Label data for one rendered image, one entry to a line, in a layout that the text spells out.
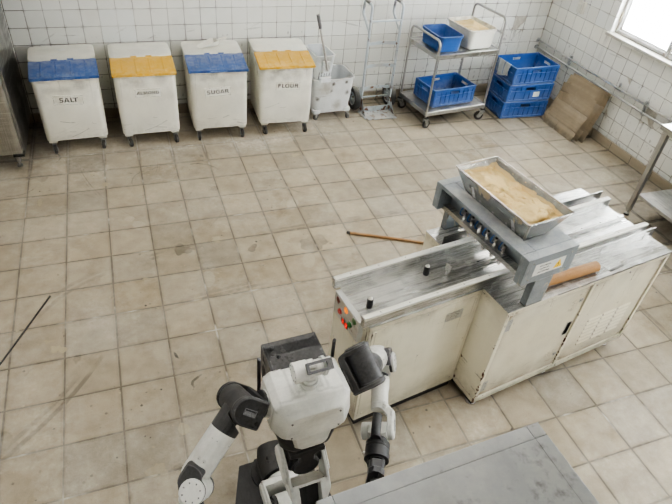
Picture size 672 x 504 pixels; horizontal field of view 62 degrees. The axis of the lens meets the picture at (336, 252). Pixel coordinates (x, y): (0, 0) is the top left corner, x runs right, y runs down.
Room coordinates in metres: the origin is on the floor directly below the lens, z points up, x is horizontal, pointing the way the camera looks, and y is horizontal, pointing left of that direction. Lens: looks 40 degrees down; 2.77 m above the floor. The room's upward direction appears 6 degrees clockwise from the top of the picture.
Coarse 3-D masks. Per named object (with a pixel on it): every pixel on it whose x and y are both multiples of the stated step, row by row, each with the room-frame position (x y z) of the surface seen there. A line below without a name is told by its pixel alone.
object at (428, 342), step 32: (448, 256) 2.41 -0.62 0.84; (352, 288) 2.07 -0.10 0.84; (384, 288) 2.09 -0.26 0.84; (416, 288) 2.12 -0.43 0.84; (480, 288) 2.17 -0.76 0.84; (416, 320) 1.96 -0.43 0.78; (448, 320) 2.07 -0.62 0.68; (416, 352) 1.99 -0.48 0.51; (448, 352) 2.12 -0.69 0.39; (416, 384) 2.02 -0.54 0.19; (352, 416) 1.82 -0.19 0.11
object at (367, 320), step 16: (640, 224) 2.85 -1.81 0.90; (592, 240) 2.63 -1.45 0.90; (608, 240) 2.68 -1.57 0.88; (496, 272) 2.25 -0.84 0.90; (448, 288) 2.08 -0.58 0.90; (464, 288) 2.11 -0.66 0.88; (400, 304) 1.93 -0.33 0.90; (416, 304) 1.96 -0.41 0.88; (432, 304) 2.01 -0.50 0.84; (368, 320) 1.81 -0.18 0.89; (384, 320) 1.86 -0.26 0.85
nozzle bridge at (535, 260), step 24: (456, 192) 2.53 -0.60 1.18; (456, 216) 2.50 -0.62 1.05; (480, 216) 2.33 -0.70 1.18; (480, 240) 2.32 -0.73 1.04; (504, 240) 2.16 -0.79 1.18; (528, 240) 2.17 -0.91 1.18; (552, 240) 2.20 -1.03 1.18; (504, 264) 2.16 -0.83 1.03; (528, 264) 2.01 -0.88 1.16; (552, 264) 2.11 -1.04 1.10; (528, 288) 2.09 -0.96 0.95
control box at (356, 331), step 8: (336, 296) 2.02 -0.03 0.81; (344, 296) 2.00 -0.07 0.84; (336, 304) 2.02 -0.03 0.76; (344, 304) 1.96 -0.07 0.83; (336, 312) 2.01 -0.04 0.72; (344, 312) 1.95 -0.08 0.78; (352, 312) 1.90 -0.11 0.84; (344, 320) 1.94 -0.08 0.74; (360, 320) 1.85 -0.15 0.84; (352, 328) 1.87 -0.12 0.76; (360, 328) 1.84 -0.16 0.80; (352, 336) 1.87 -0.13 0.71; (360, 336) 1.85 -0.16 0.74
